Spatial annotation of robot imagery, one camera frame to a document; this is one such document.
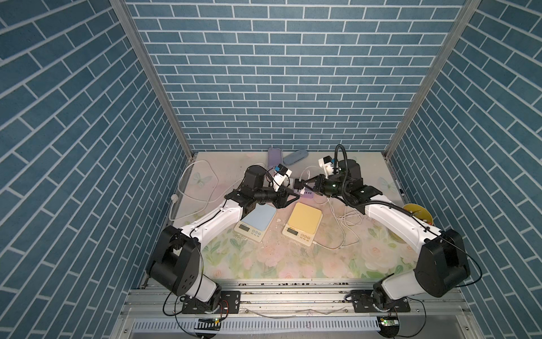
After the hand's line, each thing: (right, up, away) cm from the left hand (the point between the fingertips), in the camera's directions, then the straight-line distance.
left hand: (300, 196), depth 78 cm
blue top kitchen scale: (-19, -14, +13) cm, 26 cm away
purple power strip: (+3, +1, 0) cm, 3 cm away
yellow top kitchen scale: (+3, -14, +13) cm, 19 cm away
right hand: (+2, +5, +1) cm, 5 cm away
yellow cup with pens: (+50, -7, +6) cm, 50 cm away
